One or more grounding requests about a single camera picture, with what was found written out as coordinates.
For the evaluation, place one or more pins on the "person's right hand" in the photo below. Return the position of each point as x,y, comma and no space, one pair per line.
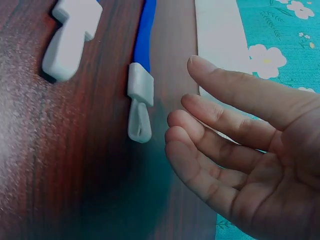
275,190

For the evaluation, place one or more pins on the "large white cross-shaped block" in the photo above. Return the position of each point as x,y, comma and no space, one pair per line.
70,42

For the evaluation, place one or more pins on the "person's right thumb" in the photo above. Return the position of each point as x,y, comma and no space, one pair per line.
250,92

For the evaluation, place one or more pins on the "blue strip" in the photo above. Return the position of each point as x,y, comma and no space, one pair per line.
143,32

